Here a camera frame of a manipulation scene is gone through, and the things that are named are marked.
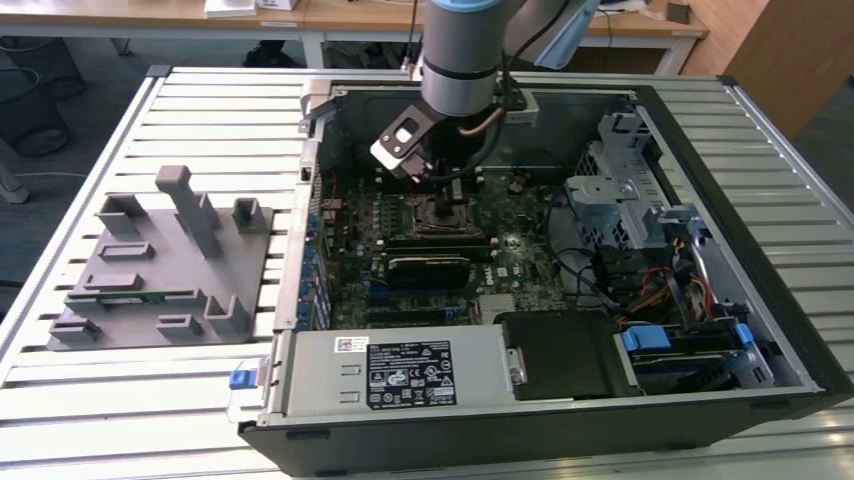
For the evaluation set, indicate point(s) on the silver chipset heatsink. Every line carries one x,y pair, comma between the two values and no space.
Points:
496,306

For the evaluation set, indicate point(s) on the hard disk in blue carrier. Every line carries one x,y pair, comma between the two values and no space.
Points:
643,340

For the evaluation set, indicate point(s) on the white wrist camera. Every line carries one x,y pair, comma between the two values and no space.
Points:
400,142

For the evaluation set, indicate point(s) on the black open PC case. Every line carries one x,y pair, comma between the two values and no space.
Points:
467,445

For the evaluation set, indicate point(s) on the wooden cabinet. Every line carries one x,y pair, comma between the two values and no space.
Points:
787,60

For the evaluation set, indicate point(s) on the silver CPU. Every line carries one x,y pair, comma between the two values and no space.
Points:
428,214

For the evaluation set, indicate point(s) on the blue case latch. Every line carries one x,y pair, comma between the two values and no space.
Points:
241,380

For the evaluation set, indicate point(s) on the silver drive cage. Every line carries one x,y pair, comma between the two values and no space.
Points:
596,192

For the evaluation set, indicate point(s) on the green motherboard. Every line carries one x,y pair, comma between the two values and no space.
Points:
533,260

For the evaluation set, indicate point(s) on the CPU socket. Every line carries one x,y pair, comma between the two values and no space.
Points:
417,225

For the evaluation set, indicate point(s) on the black expansion slot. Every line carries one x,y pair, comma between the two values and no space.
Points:
407,316

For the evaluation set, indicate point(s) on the wooden desk white frame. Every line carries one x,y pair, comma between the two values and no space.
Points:
240,22

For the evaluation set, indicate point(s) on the small black box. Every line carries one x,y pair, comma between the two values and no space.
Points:
678,12

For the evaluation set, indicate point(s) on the blue drive clip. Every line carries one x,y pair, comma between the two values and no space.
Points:
742,340

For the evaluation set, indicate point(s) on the black plastic shroud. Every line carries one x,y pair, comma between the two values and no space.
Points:
567,355

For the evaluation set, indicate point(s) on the green RAM stick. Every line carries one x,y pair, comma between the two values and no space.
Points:
156,298

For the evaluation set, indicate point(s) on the grey parts rack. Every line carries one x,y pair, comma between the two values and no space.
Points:
173,260

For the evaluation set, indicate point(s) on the black waste bin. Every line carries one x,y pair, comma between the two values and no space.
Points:
40,115

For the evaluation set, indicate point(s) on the small grey wrist camera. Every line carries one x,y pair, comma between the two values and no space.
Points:
519,107

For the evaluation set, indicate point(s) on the silver power supply unit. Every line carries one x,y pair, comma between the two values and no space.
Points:
313,370

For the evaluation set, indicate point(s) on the small white box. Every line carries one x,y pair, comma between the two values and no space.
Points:
276,4

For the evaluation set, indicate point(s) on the white furniture foot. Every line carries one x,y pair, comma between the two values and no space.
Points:
14,187

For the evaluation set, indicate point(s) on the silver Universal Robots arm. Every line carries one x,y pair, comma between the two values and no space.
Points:
460,50

